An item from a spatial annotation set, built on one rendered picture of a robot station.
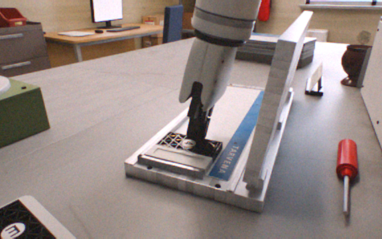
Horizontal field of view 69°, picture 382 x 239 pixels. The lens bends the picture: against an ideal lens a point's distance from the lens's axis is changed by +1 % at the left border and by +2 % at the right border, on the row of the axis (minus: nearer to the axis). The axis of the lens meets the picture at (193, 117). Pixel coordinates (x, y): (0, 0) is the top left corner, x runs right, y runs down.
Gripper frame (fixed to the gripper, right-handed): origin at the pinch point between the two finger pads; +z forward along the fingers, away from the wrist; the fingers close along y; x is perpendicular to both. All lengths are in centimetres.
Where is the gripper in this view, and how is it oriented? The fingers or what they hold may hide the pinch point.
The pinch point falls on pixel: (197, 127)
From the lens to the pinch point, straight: 46.1
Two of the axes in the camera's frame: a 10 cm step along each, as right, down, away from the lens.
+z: -1.9, 8.6, 4.8
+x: 9.0, 3.5, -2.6
